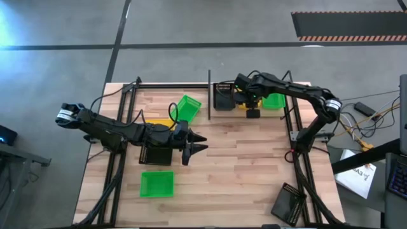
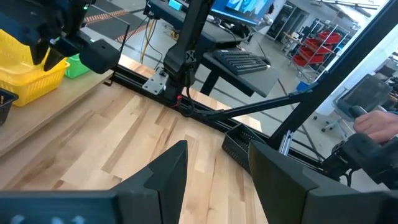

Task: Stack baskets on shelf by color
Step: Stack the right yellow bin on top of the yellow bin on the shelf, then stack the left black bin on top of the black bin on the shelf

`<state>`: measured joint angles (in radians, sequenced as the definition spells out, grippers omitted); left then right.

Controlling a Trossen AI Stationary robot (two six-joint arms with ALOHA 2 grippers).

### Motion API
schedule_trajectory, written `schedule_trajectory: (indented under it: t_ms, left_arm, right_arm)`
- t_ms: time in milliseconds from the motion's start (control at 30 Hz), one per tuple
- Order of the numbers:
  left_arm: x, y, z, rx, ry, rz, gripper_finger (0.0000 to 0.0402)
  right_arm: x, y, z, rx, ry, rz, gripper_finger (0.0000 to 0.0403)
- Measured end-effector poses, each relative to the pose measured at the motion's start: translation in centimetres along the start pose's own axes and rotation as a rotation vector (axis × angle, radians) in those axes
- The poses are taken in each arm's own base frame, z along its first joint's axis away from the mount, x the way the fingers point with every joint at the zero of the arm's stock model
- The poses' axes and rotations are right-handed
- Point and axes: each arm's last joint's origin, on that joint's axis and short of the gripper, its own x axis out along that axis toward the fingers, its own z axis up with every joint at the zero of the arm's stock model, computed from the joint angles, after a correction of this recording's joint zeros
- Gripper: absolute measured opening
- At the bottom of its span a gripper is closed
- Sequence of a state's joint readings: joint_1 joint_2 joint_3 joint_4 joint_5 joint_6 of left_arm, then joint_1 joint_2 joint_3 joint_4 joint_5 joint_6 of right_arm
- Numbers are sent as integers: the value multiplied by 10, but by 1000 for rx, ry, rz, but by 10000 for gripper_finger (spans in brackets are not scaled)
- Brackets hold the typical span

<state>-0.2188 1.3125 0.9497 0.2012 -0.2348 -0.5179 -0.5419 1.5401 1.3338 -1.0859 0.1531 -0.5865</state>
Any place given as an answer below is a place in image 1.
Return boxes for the black backlit keyboard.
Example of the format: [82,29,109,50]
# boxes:
[387,158,407,200]

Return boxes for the black aluminium table frame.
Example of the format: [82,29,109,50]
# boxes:
[71,71,347,229]

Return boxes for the black plastic basket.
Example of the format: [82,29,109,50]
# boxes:
[270,182,308,227]
[212,82,237,111]
[138,144,174,167]

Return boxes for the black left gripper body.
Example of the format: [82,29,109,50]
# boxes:
[171,139,191,166]

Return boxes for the black floor cable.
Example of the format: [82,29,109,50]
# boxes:
[340,90,401,102]

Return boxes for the operator monitor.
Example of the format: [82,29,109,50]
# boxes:
[399,74,407,156]

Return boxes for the black side support strut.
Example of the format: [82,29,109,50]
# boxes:
[330,138,401,174]

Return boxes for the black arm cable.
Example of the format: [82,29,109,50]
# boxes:
[247,69,293,80]
[90,76,143,111]

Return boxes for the green plastic basket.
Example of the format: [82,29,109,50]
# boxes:
[262,93,286,111]
[170,94,203,125]
[139,170,176,198]

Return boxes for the grey metal stand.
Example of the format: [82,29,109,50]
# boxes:
[0,142,52,229]

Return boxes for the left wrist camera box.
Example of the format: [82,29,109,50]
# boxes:
[173,120,190,141]

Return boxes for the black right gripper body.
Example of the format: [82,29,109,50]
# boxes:
[235,73,266,119]

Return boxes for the black power brick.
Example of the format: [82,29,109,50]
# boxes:
[354,101,378,118]

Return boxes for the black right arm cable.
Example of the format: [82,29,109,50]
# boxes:
[247,69,293,80]

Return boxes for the black device with blue light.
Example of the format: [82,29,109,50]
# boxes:
[0,124,18,147]

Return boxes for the white printed booklet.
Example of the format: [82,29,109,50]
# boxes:
[333,148,378,200]

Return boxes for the red cable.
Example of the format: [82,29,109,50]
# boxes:
[284,148,297,163]

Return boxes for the black mat with striped edge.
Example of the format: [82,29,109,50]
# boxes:
[291,11,407,42]

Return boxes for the yellow plastic basket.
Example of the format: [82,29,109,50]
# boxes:
[145,118,176,131]
[235,88,263,111]

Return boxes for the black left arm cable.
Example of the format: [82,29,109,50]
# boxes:
[90,76,143,111]

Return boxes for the yellow cable with connector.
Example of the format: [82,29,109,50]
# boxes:
[338,104,401,153]

